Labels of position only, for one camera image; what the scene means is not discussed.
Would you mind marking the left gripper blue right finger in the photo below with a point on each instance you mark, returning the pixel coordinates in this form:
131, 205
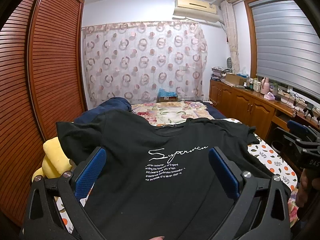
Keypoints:
227, 172

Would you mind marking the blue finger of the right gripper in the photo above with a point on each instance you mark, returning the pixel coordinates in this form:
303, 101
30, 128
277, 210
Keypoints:
296, 128

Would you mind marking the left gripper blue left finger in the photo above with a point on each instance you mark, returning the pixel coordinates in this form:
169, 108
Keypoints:
87, 172

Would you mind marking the black printed t-shirt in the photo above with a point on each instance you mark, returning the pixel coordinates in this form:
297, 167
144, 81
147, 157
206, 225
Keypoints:
158, 181

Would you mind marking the person's right hand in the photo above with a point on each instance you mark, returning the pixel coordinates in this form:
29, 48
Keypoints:
303, 189

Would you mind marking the long wooden sideboard cabinet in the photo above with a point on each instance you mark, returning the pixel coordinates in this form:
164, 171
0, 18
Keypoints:
252, 109

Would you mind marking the orange fruit print bedsheet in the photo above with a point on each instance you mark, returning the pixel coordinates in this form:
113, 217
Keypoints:
274, 162

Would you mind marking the yellow plush toy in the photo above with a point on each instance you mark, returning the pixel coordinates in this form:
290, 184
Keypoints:
55, 162

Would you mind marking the pink tissue pouch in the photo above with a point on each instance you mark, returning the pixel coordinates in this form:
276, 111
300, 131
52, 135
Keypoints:
269, 96

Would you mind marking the pink thermos jug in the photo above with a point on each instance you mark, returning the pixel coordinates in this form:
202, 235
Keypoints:
265, 86

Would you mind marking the navy blue mattress cover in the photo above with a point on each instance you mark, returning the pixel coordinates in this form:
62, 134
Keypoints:
216, 114

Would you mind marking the folded navy blue garment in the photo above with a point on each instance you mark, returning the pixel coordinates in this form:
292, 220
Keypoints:
108, 105

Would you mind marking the open cardboard box on cabinet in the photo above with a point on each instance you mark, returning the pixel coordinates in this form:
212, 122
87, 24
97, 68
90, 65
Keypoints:
235, 79

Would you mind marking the grey zebra window blind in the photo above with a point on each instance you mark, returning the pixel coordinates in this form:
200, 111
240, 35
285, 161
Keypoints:
287, 45

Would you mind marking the stack of folded fabrics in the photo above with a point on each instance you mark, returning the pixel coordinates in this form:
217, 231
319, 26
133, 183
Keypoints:
219, 73

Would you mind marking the wooden louvered wardrobe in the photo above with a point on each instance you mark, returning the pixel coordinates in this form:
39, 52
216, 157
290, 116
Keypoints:
41, 84

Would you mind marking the sheer circle-patterned curtain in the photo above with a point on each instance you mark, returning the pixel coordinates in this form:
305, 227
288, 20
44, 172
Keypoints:
135, 60

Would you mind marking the tied beige side curtain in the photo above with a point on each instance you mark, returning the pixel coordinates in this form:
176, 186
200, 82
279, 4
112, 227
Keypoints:
232, 34

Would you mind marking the wall air conditioner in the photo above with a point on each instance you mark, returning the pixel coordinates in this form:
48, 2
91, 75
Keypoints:
196, 9

